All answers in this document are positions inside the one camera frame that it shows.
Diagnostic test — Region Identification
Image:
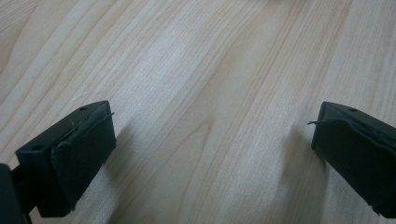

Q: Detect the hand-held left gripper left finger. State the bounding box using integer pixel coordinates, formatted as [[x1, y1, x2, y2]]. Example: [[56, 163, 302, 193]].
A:
[[15, 100, 118, 218]]

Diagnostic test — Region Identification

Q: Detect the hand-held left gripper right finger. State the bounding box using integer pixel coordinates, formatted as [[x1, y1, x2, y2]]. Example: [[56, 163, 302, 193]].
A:
[[307, 101, 396, 219]]

